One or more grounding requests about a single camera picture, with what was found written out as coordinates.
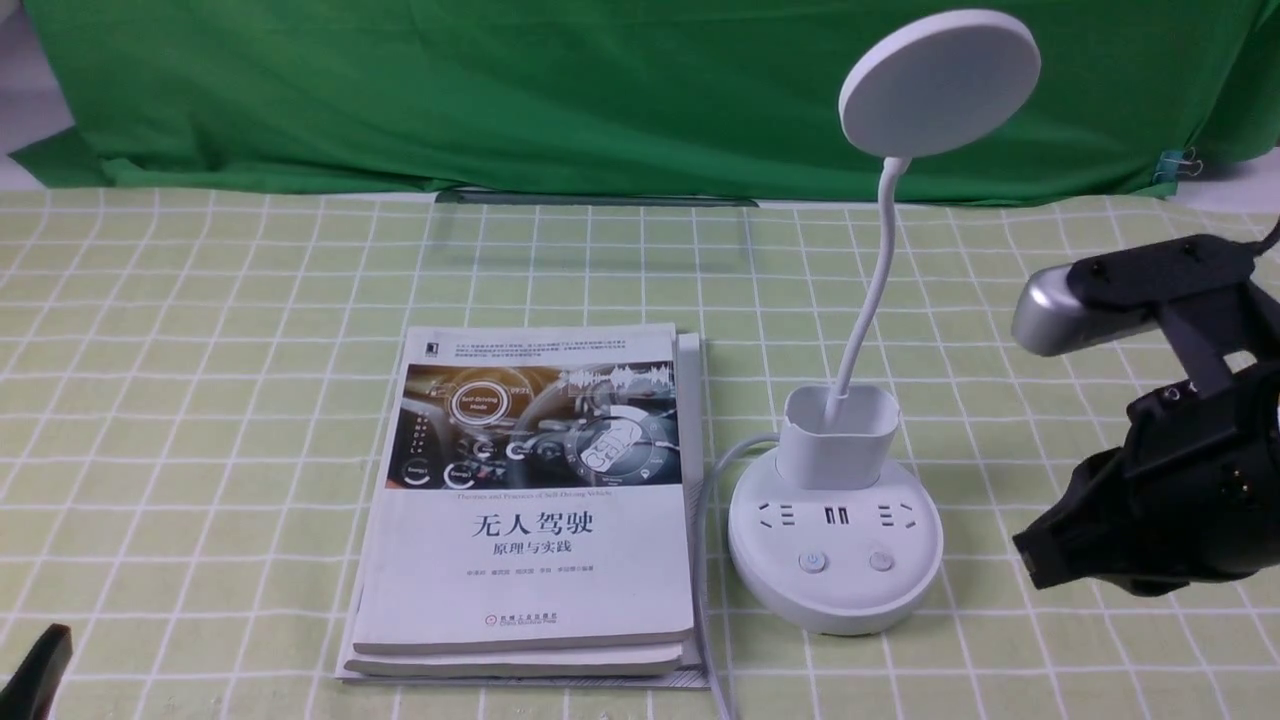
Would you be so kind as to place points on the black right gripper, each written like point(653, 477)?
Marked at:
point(1190, 496)

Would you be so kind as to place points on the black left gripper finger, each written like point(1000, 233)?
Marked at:
point(31, 690)

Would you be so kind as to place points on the white desk lamp with socket base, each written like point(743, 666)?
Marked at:
point(825, 529)

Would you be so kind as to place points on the green checkered tablecloth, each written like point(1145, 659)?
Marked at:
point(195, 386)

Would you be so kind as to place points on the bottom white book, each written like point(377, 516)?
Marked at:
point(690, 400)

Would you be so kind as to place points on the binder clip on backdrop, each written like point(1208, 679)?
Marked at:
point(1177, 165)

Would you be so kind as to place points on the middle book in stack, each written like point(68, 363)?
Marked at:
point(458, 638)

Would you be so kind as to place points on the self-driving textbook top book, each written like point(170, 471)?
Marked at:
point(530, 560)

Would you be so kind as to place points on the green backdrop cloth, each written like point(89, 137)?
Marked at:
point(713, 98)

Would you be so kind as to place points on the clear acrylic stand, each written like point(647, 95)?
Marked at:
point(501, 231)

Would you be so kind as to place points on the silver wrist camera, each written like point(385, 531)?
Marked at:
point(1065, 308)

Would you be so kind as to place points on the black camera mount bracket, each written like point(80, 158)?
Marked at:
point(1198, 290)

